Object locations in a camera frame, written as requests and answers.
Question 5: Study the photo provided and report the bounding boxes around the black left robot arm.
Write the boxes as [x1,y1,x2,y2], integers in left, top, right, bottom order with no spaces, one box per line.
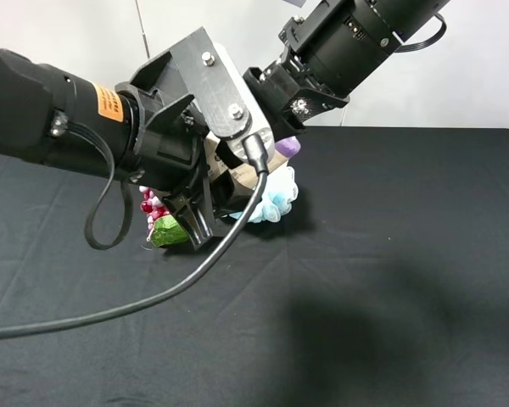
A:
[0,29,251,248]

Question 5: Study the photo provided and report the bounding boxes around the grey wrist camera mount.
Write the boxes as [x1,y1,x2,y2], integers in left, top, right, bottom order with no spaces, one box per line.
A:
[169,28,275,162]

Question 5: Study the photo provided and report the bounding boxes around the black tablecloth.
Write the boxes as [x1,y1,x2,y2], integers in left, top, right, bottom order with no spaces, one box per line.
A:
[0,127,509,406]

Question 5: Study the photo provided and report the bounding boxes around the red artificial grape bunch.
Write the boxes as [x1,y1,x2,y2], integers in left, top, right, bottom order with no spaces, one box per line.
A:
[138,186,189,248]

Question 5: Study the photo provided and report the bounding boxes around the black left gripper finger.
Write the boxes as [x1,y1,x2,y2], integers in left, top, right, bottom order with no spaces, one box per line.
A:
[210,170,254,224]

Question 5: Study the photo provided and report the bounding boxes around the black flat ribbon cable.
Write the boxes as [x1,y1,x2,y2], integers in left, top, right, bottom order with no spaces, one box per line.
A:
[53,108,135,251]

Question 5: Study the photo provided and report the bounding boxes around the light blue bath loofah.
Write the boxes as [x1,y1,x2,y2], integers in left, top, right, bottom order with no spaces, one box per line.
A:
[248,164,299,223]

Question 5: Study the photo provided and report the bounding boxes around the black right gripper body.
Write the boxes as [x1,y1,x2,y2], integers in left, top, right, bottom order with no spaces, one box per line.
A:
[243,63,350,134]

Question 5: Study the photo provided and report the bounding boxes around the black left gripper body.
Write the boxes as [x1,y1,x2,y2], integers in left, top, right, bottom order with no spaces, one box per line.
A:
[115,50,215,249]

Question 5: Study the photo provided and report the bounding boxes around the black camera cable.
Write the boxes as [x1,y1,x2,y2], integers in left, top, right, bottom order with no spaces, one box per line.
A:
[0,130,277,343]

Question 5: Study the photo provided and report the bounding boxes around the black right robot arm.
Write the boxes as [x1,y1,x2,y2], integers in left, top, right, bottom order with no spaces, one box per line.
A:
[243,0,446,140]

